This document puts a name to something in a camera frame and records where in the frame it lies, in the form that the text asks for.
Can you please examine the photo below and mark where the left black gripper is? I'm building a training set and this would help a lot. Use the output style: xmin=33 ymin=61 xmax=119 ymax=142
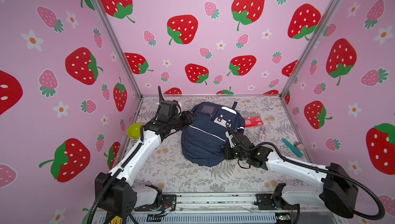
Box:
xmin=168 ymin=111 xmax=196 ymax=131

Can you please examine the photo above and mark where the red small card pack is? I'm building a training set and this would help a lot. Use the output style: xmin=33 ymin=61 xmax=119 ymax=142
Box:
xmin=244 ymin=117 xmax=264 ymax=128

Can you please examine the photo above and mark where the navy blue student backpack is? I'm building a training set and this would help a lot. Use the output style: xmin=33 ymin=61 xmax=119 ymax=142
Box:
xmin=181 ymin=102 xmax=245 ymax=167

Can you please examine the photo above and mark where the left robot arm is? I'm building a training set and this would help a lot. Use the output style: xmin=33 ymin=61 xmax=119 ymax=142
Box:
xmin=86 ymin=95 xmax=196 ymax=224

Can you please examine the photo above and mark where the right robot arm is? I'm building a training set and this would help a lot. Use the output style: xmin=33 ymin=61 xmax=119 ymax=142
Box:
xmin=223 ymin=129 xmax=385 ymax=221

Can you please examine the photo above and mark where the green lid clear jar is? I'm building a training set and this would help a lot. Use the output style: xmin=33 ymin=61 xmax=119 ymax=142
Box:
xmin=127 ymin=123 xmax=143 ymax=140

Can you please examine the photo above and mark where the teal pen case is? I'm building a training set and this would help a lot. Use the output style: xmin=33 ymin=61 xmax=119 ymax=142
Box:
xmin=282 ymin=139 xmax=304 ymax=158

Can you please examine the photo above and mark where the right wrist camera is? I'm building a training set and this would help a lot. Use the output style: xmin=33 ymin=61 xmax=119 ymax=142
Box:
xmin=225 ymin=131 xmax=235 ymax=148

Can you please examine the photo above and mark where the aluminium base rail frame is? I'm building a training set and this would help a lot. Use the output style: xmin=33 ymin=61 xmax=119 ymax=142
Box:
xmin=87 ymin=191 xmax=349 ymax=224

